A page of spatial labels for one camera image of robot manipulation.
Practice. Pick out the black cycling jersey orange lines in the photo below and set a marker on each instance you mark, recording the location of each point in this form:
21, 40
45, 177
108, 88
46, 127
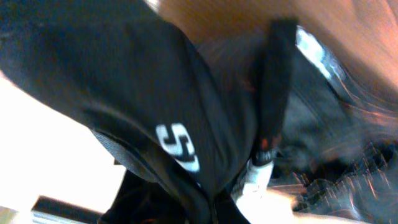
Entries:
223, 111

